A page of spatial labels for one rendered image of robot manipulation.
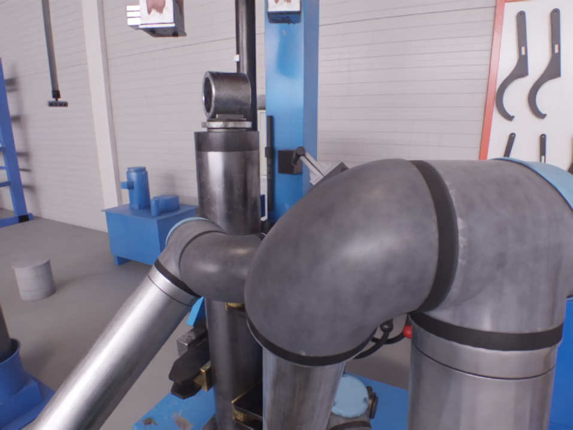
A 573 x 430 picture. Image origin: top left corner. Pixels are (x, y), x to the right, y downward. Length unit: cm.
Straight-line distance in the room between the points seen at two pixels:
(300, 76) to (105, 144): 383
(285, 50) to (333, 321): 133
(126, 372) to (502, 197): 65
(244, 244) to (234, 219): 54
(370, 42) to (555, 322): 287
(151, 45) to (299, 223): 421
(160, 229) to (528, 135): 319
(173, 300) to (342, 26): 280
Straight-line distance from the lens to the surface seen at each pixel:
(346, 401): 75
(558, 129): 294
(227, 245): 55
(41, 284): 367
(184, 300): 66
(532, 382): 30
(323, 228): 22
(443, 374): 29
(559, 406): 225
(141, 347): 69
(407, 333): 94
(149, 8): 121
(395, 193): 22
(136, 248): 377
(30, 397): 241
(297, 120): 143
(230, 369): 135
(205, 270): 55
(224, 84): 108
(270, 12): 112
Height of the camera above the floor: 148
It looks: 15 degrees down
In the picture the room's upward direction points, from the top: straight up
